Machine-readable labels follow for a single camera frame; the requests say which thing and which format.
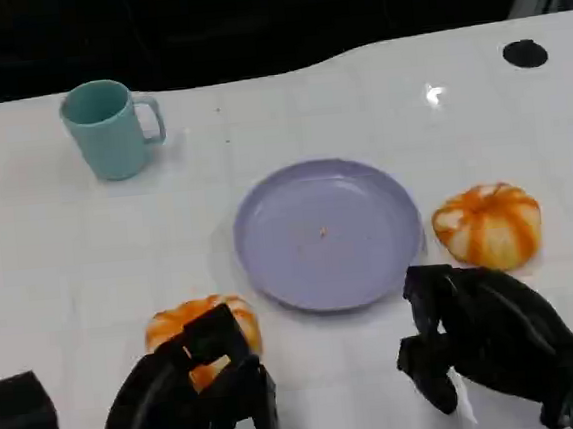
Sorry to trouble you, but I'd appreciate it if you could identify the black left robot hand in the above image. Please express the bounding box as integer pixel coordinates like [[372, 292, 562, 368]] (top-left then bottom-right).
[[83, 298, 282, 429]]

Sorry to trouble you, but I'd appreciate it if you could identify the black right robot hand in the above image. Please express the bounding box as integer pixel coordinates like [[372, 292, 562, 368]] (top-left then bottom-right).
[[387, 251, 573, 429]]

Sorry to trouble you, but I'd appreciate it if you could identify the orange and white bread roll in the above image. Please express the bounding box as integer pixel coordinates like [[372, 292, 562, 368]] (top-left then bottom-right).
[[428, 178, 546, 278], [141, 290, 266, 398]]

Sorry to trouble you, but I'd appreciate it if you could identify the lilac plate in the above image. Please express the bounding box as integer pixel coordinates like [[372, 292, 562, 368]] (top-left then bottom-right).
[[226, 150, 432, 322]]

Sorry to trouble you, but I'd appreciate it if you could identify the pale green mug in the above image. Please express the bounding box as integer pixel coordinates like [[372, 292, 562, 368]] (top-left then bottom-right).
[[56, 74, 171, 186]]

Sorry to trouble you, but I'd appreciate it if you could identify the black round table grommet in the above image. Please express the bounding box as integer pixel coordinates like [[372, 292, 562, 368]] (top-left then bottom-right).
[[500, 37, 551, 71]]

